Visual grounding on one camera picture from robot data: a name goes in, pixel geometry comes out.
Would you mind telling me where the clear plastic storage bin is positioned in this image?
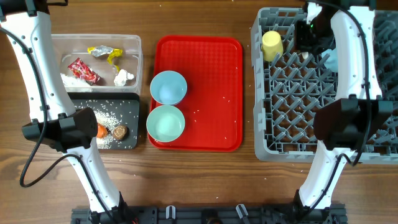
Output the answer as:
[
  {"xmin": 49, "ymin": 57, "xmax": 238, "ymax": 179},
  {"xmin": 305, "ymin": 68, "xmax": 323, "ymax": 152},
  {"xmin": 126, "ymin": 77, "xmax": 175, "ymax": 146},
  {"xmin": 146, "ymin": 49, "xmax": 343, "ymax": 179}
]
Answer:
[{"xmin": 52, "ymin": 34, "xmax": 143, "ymax": 95}]

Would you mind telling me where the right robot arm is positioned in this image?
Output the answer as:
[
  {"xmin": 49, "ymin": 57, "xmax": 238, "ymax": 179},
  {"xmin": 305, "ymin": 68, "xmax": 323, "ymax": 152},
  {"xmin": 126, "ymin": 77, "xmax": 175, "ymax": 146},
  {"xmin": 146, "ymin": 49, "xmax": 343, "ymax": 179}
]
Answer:
[{"xmin": 292, "ymin": 1, "xmax": 393, "ymax": 222}]

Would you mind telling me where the light blue bowl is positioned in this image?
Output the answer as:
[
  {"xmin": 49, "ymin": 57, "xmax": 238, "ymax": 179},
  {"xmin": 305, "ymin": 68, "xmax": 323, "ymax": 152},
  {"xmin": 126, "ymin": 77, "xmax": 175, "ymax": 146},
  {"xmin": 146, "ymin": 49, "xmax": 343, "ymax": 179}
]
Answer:
[{"xmin": 150, "ymin": 70, "xmax": 188, "ymax": 105}]

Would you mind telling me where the grey dishwasher rack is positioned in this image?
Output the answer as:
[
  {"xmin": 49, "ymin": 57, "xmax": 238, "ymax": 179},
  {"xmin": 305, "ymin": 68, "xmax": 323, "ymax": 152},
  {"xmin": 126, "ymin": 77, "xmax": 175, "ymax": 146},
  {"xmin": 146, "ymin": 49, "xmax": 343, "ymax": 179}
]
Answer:
[{"xmin": 251, "ymin": 7, "xmax": 397, "ymax": 165}]

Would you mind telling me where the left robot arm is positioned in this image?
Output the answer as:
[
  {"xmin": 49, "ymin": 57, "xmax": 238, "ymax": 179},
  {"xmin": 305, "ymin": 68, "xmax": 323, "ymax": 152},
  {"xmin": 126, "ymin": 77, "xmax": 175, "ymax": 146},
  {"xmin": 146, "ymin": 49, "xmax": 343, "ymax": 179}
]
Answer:
[{"xmin": 1, "ymin": 0, "xmax": 136, "ymax": 223}]

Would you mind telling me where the white plastic spoon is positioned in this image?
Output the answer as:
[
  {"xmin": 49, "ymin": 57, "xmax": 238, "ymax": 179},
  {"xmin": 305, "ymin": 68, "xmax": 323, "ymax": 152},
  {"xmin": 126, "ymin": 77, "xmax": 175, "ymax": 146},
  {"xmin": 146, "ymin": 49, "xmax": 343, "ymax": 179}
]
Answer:
[{"xmin": 302, "ymin": 52, "xmax": 309, "ymax": 59}]

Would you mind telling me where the light blue plate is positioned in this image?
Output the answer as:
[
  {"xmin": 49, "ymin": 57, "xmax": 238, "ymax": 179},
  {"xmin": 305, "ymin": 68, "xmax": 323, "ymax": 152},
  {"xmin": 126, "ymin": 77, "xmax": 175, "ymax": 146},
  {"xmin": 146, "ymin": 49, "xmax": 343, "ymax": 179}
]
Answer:
[{"xmin": 321, "ymin": 49, "xmax": 338, "ymax": 73}]

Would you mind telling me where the orange carrot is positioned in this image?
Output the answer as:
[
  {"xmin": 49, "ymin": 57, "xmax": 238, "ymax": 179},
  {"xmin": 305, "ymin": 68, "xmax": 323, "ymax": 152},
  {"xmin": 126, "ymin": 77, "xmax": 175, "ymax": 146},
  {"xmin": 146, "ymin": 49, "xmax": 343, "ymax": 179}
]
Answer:
[{"xmin": 96, "ymin": 123, "xmax": 108, "ymax": 139}]

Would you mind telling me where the white rice pile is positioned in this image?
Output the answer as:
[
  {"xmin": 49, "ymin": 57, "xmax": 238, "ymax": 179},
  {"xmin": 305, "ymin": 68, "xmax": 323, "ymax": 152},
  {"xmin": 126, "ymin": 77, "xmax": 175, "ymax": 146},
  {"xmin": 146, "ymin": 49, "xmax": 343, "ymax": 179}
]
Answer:
[{"xmin": 74, "ymin": 99, "xmax": 139, "ymax": 149}]

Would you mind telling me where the red snack wrapper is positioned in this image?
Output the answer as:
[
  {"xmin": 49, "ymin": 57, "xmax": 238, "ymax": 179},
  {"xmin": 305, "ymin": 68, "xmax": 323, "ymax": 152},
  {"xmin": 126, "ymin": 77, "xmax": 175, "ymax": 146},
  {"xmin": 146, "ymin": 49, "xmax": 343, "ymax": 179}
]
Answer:
[{"xmin": 68, "ymin": 58, "xmax": 101, "ymax": 84}]

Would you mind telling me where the small white tissue piece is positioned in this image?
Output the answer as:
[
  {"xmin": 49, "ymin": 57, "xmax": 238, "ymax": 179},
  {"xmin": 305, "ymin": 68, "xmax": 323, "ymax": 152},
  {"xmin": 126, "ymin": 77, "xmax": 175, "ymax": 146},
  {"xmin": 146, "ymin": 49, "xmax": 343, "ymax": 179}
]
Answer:
[{"xmin": 114, "ymin": 69, "xmax": 135, "ymax": 86}]

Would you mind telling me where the brown chestnut food scrap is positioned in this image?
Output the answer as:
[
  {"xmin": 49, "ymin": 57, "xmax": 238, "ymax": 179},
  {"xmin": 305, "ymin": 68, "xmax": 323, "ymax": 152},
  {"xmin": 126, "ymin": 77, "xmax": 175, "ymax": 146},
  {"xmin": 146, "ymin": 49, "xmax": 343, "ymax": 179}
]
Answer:
[{"xmin": 113, "ymin": 125, "xmax": 128, "ymax": 141}]

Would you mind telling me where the green bowl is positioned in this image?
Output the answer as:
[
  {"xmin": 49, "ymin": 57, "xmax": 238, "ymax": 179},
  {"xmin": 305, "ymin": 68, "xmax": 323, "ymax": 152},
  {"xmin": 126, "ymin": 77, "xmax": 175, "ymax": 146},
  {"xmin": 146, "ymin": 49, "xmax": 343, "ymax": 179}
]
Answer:
[{"xmin": 146, "ymin": 105, "xmax": 185, "ymax": 142}]

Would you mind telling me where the yellow plastic cup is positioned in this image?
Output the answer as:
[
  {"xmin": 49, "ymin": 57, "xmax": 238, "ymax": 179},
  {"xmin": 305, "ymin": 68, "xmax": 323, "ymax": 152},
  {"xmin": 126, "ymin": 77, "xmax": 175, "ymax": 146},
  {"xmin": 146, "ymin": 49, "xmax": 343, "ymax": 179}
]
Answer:
[{"xmin": 261, "ymin": 30, "xmax": 284, "ymax": 62}]

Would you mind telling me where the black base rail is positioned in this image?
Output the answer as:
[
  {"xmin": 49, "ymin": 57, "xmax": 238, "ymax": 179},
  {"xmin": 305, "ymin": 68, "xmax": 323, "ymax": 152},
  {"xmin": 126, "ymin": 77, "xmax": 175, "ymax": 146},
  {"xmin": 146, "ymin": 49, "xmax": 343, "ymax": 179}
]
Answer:
[{"xmin": 70, "ymin": 204, "xmax": 348, "ymax": 224}]

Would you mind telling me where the silver foil wrapper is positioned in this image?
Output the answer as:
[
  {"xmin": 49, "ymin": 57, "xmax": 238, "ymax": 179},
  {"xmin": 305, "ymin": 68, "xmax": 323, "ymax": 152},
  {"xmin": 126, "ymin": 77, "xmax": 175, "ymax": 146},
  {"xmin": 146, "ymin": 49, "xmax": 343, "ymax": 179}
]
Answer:
[{"xmin": 87, "ymin": 45, "xmax": 114, "ymax": 57}]

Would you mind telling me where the yellow candy wrapper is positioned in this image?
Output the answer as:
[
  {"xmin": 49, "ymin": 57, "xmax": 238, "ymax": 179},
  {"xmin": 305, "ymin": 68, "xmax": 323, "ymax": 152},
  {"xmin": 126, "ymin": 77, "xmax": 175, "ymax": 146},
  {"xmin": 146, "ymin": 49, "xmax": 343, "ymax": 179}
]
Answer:
[{"xmin": 106, "ymin": 49, "xmax": 123, "ymax": 72}]

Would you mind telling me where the red serving tray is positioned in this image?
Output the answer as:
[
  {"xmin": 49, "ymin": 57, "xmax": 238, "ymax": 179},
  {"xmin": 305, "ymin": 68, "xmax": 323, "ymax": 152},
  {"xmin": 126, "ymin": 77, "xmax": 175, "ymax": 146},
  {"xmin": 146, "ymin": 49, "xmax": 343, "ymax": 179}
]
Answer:
[{"xmin": 149, "ymin": 35, "xmax": 243, "ymax": 152}]

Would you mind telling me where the black plastic tray bin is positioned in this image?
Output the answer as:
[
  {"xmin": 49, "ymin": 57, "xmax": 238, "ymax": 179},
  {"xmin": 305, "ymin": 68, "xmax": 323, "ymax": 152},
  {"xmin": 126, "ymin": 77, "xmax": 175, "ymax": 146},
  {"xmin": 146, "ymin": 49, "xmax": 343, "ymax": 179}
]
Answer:
[{"xmin": 68, "ymin": 92, "xmax": 140, "ymax": 149}]

